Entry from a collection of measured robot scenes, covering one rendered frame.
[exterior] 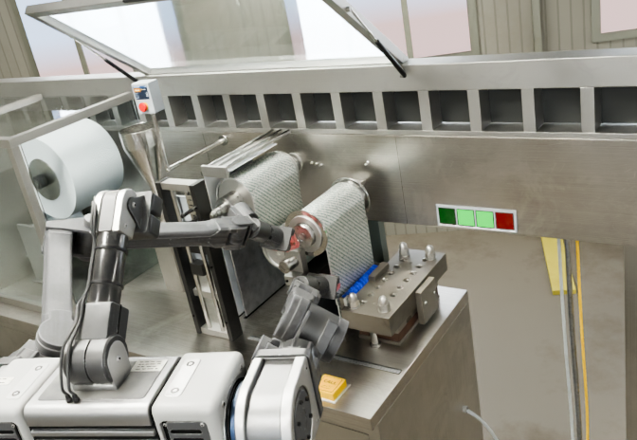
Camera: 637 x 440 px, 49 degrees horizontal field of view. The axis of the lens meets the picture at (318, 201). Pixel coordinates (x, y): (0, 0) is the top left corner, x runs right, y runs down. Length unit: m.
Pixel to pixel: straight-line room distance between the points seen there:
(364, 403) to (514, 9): 2.96
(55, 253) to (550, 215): 1.30
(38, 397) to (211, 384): 0.26
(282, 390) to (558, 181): 1.22
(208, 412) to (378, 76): 1.37
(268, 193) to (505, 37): 2.53
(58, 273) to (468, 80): 1.17
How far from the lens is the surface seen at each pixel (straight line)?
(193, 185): 2.05
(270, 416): 0.98
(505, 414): 3.23
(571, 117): 2.02
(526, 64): 1.93
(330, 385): 1.95
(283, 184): 2.22
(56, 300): 1.46
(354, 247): 2.15
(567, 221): 2.05
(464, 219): 2.15
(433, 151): 2.10
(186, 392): 1.00
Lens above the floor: 2.08
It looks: 22 degrees down
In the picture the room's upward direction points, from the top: 11 degrees counter-clockwise
